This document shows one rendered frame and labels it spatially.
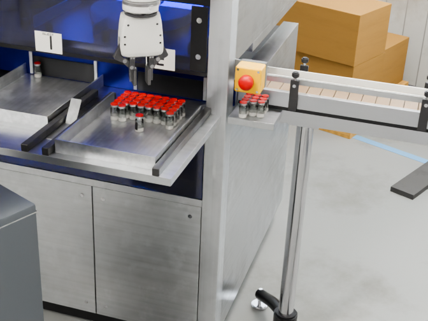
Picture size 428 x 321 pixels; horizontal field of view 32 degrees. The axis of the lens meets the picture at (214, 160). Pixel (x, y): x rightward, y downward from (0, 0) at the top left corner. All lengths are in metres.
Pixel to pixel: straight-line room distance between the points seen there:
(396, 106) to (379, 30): 2.08
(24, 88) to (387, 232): 1.76
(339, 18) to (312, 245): 1.35
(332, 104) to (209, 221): 0.50
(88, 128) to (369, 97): 0.78
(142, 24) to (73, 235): 0.95
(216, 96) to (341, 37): 2.02
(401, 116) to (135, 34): 0.78
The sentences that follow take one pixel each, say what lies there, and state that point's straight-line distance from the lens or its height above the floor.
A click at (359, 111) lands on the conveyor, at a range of 2.10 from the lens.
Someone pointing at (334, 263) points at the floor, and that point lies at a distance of 3.08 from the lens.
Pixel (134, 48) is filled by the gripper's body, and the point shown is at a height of 1.15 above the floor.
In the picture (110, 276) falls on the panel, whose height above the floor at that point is 0.26.
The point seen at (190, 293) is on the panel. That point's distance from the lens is 2.41.
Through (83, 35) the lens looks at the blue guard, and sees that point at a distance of 2.16.
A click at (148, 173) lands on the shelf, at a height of 0.88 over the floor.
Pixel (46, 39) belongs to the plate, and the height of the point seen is 1.03.
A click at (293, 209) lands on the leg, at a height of 0.54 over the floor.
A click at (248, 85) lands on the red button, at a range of 1.98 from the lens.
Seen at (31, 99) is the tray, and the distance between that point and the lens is 2.18.
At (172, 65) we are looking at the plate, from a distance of 2.07.
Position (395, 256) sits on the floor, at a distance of 3.19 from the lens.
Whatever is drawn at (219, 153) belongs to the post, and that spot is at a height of 0.76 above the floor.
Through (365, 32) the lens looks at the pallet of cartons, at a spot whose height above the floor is 0.58.
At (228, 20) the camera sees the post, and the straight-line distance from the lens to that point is 1.98.
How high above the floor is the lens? 1.69
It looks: 27 degrees down
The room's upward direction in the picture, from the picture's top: 3 degrees clockwise
